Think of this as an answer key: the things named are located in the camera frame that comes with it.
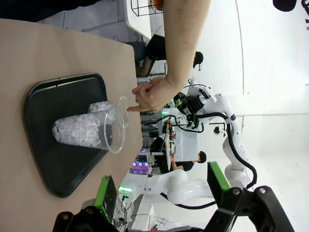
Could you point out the glass drink dispenser jar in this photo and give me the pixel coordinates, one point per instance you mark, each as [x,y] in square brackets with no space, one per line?
[158,3]

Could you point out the white equipment cabinet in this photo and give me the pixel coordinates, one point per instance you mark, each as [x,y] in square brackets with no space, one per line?
[186,145]

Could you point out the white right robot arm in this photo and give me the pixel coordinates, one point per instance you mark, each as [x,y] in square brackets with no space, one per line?
[178,186]

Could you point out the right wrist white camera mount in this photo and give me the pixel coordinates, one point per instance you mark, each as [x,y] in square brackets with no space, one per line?
[196,90]

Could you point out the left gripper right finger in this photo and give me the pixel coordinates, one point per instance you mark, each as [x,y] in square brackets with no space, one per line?
[217,183]

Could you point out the computer with purple fans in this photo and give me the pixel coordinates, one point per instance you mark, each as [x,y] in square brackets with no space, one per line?
[140,166]

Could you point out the person's right hand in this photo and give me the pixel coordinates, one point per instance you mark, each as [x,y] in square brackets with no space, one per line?
[154,96]

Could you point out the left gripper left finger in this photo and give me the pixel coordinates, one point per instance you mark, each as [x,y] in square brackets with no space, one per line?
[108,198]

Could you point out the black plastic tray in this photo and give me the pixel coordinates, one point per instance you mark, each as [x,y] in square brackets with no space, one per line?
[60,169]

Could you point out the background person black shirt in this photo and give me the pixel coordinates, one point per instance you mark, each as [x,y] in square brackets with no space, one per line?
[154,48]
[187,165]

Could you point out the white serving table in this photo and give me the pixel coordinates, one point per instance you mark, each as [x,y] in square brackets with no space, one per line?
[140,26]

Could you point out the person's body in black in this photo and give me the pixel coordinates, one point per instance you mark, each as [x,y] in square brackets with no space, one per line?
[36,9]

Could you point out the person's right forearm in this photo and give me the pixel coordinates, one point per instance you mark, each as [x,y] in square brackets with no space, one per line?
[183,36]

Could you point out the clear plastic iced cup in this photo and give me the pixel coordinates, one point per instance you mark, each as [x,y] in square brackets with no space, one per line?
[79,130]
[101,106]

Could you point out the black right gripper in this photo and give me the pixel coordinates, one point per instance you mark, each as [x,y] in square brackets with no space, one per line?
[194,105]

